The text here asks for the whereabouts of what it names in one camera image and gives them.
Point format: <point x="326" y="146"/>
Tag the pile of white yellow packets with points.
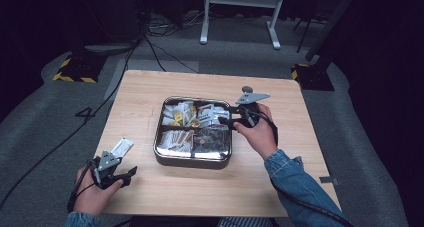
<point x="178" y="115"/>

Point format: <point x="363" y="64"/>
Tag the black yellow striped base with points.
<point x="313" y="78"/>
<point x="78" y="70"/>

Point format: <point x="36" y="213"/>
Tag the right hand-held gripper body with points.
<point x="250" y="115"/>

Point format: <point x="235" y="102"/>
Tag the pile of dark foil packets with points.
<point x="211" y="142"/>

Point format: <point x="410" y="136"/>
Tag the grey round table grommet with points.
<point x="247" y="88"/>

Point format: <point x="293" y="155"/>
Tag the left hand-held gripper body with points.
<point x="106" y="168"/>

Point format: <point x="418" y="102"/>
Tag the single white sachet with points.
<point x="122" y="147"/>

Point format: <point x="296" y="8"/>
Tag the pile of white brown sachets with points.
<point x="175" y="141"/>

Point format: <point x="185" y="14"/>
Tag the grey tape strip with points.
<point x="328" y="179"/>

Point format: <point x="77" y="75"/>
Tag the pile of white red packets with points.
<point x="211" y="117"/>

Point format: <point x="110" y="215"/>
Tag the dark slanted pole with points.
<point x="330" y="23"/>

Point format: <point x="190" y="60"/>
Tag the square metal tin box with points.
<point x="173" y="160"/>

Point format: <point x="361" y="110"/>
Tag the person's left hand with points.
<point x="93" y="197"/>

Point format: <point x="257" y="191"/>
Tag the person's right hand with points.
<point x="260" y="137"/>

